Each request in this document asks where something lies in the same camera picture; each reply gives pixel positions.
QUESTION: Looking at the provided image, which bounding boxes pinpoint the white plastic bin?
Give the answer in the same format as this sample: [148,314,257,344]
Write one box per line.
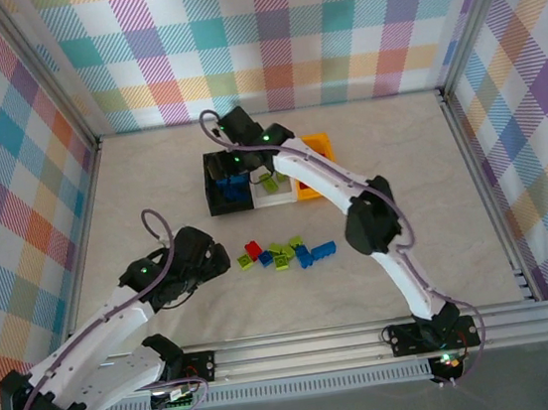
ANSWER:
[247,162,301,209]

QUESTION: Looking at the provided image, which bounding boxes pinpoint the black plastic bin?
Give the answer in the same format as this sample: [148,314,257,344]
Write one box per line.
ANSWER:
[201,146,259,218]

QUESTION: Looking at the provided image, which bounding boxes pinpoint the orange plastic bin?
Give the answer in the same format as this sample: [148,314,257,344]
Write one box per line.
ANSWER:
[288,130,340,204]

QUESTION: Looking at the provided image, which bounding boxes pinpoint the long blue lego brick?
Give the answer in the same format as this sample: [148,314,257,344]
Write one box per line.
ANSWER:
[308,239,338,261]

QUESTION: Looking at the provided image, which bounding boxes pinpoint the controller board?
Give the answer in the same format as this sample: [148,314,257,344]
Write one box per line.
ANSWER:
[148,382,204,410]
[430,350,466,382]

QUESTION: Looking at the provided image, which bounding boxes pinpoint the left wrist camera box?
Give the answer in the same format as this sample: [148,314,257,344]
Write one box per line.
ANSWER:
[202,240,232,278]

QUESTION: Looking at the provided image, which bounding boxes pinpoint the purple cable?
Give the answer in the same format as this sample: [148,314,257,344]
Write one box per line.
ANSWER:
[0,204,213,410]
[197,80,491,410]

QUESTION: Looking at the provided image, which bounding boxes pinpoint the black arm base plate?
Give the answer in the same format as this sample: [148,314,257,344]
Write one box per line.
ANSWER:
[385,312,483,357]
[162,349,220,388]

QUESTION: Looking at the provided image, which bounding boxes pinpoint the aluminium side rail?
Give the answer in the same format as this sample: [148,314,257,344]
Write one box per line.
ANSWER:
[31,135,130,367]
[437,78,540,311]

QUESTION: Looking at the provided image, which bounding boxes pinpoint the wide aluminium base rail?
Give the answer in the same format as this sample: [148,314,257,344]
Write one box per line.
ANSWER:
[27,301,548,410]

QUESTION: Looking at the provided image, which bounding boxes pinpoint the grey slotted cable duct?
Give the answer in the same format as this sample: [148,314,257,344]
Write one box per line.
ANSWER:
[77,361,436,410]

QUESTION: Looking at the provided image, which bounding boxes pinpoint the aluminium frame post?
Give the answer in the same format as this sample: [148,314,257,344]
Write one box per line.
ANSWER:
[0,0,103,162]
[426,0,533,98]

